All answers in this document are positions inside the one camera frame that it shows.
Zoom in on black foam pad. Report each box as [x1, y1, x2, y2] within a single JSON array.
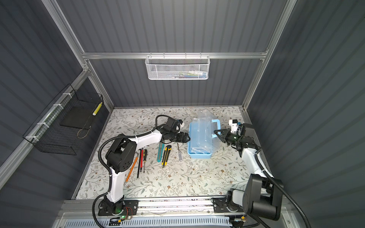
[[60, 107, 96, 130]]

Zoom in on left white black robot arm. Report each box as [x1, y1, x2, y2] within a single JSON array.
[[98, 115, 190, 203]]

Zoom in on white wire mesh basket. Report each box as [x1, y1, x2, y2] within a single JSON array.
[[145, 57, 211, 80]]

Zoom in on yellow black utility knife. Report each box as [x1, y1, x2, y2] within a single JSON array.
[[162, 145, 172, 168]]

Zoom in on white slotted cable duct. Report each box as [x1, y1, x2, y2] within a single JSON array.
[[64, 216, 233, 228]]

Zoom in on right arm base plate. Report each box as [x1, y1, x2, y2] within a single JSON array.
[[211, 197, 244, 213]]

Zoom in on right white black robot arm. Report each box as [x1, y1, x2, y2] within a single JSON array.
[[214, 122, 283, 221]]

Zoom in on black yellow screwdriver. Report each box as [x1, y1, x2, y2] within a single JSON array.
[[143, 149, 148, 173]]

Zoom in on orange pencil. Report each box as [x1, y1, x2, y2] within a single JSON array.
[[125, 155, 139, 183]]

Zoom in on red handled hex key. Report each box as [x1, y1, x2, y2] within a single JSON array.
[[140, 148, 144, 172]]

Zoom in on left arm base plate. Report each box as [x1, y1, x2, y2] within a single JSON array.
[[98, 199, 139, 216]]

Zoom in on teal utility knife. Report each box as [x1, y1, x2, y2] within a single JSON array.
[[157, 142, 164, 162]]

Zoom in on markers in white basket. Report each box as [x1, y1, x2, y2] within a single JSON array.
[[167, 70, 209, 79]]

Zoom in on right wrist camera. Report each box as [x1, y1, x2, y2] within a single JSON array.
[[229, 119, 241, 134]]

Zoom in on clear tool box lid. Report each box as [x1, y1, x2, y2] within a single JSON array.
[[196, 109, 221, 154]]

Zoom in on blue plastic tool box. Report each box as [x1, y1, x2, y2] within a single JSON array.
[[187, 118, 221, 159]]

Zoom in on black wire mesh basket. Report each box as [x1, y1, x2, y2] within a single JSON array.
[[23, 84, 104, 155]]

